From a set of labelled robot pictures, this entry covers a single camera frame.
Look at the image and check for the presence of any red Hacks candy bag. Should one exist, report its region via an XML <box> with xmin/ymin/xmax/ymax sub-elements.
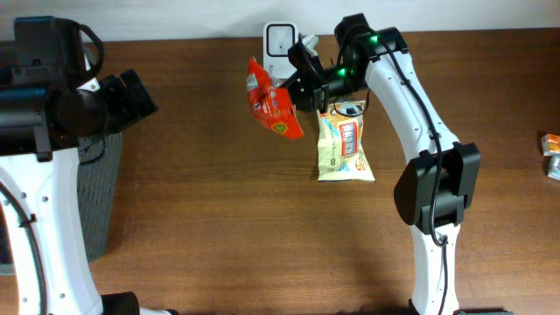
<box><xmin>246</xmin><ymin>57</ymin><xmax>304</xmax><ymax>140</ymax></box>

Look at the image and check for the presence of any yellow snack bag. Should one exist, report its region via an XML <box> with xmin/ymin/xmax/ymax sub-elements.
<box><xmin>317</xmin><ymin>100</ymin><xmax>375</xmax><ymax>182</ymax></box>

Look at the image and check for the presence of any orange Kleenex tissue pack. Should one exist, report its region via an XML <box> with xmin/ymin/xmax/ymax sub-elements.
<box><xmin>541</xmin><ymin>133</ymin><xmax>560</xmax><ymax>157</ymax></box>

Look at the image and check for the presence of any green Kleenex tissue pack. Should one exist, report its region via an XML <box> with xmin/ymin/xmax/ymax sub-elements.
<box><xmin>547</xmin><ymin>155</ymin><xmax>560</xmax><ymax>181</ymax></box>

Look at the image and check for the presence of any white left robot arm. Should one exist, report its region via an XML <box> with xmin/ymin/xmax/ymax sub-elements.
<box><xmin>1</xmin><ymin>16</ymin><xmax>157</xmax><ymax>314</ymax></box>

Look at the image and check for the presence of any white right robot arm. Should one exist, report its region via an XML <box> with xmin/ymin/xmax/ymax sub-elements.
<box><xmin>283</xmin><ymin>13</ymin><xmax>481</xmax><ymax>315</ymax></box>

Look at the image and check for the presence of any white barcode scanner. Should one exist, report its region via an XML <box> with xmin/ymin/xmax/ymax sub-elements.
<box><xmin>262</xmin><ymin>22</ymin><xmax>298</xmax><ymax>80</ymax></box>

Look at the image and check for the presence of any grey plastic lattice basket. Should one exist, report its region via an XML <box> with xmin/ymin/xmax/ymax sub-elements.
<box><xmin>78</xmin><ymin>134</ymin><xmax>123</xmax><ymax>263</ymax></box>

